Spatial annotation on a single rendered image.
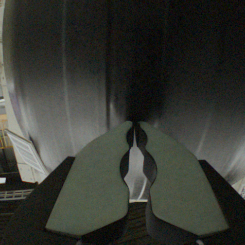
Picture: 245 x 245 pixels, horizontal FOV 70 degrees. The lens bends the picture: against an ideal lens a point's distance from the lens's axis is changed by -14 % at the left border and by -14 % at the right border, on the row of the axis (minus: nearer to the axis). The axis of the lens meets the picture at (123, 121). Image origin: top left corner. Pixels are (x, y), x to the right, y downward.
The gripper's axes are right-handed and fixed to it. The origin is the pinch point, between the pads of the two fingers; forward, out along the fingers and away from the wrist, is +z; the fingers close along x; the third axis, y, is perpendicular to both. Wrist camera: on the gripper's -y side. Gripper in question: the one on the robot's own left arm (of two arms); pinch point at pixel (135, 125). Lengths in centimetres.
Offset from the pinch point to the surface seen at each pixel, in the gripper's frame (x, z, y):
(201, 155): 5.6, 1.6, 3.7
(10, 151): -605, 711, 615
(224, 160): 8.2, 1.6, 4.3
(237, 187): 27.4, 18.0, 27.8
